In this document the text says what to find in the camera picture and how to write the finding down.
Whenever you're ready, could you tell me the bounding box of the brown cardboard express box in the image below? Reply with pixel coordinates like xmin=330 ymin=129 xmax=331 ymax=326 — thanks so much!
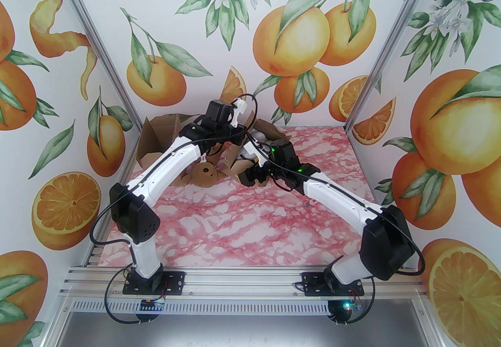
xmin=225 ymin=118 xmax=291 ymax=182
xmin=136 ymin=114 xmax=196 ymax=182

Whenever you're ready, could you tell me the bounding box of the white plush toy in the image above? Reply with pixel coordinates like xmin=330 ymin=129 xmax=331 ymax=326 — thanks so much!
xmin=235 ymin=129 xmax=276 ymax=161

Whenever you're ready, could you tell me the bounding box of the brown teddy bear plush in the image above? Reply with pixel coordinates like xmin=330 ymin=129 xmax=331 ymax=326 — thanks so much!
xmin=182 ymin=155 xmax=226 ymax=186

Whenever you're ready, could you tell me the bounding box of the perforated metal strip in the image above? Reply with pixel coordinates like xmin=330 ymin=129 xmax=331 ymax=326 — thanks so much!
xmin=68 ymin=298 xmax=417 ymax=316

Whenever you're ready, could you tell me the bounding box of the grey metal panel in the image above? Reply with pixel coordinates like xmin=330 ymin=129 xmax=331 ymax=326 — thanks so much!
xmin=59 ymin=312 xmax=433 ymax=347

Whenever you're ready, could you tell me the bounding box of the aluminium corner post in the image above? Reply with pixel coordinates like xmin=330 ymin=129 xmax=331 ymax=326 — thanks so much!
xmin=45 ymin=0 xmax=146 ymax=136
xmin=344 ymin=0 xmax=451 ymax=136

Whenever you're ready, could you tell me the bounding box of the aluminium frame rail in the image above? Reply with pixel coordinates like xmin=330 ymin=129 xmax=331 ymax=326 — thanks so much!
xmin=59 ymin=265 xmax=431 ymax=301

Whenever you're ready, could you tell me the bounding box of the black right base cable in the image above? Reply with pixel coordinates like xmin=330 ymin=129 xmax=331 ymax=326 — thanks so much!
xmin=331 ymin=279 xmax=376 ymax=325

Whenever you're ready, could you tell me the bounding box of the black base cable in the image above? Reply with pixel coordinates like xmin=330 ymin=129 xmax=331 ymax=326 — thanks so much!
xmin=103 ymin=267 xmax=167 ymax=325
xmin=331 ymin=279 xmax=376 ymax=325

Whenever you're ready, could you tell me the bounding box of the black left base cable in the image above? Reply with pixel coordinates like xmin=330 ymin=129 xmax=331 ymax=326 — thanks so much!
xmin=103 ymin=267 xmax=167 ymax=325

